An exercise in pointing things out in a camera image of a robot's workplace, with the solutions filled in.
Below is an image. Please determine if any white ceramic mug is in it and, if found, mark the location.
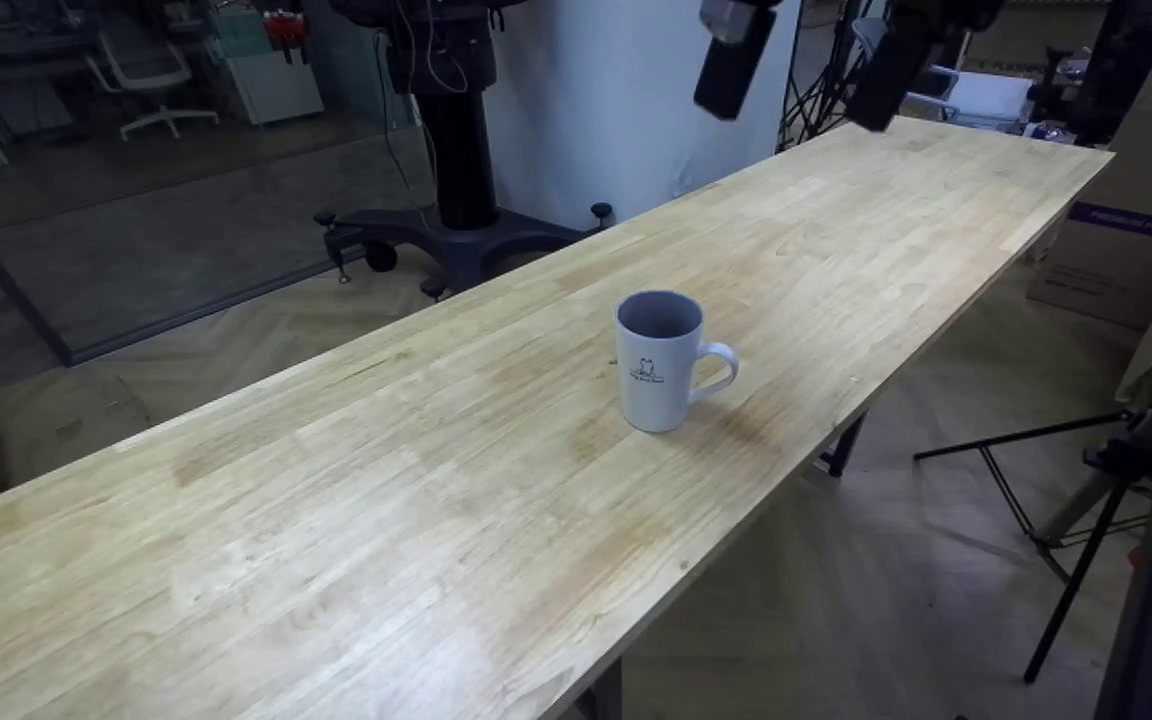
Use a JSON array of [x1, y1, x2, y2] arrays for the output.
[[611, 288, 743, 437]]

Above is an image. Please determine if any white chair with armrest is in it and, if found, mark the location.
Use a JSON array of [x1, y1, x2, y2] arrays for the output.
[[913, 58, 1041, 137]]

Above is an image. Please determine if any white partition panel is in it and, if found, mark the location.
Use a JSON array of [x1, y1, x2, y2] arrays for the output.
[[486, 0, 803, 232]]

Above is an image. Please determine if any dark equipment block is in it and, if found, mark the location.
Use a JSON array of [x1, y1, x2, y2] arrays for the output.
[[1070, 0, 1152, 149]]

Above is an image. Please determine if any cardboard box with purple stripe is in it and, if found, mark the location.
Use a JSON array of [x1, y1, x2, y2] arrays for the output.
[[1025, 57, 1152, 337]]

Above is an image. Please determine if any black table leg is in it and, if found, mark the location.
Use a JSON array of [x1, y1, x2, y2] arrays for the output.
[[820, 411, 874, 485]]

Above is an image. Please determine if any red item on cabinet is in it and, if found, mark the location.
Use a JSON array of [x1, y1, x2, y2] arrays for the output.
[[260, 5, 315, 64]]

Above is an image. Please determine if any white cabinet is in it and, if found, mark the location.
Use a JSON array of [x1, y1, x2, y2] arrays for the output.
[[204, 0, 327, 133]]

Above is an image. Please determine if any black tripod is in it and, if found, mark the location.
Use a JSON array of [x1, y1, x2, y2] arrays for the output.
[[909, 395, 1152, 687]]

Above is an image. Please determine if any white office chair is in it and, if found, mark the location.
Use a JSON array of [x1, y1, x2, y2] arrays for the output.
[[83, 15, 223, 143]]

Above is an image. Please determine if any black wheeled pedestal stand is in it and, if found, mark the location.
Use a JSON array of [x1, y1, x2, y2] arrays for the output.
[[312, 0, 622, 299]]

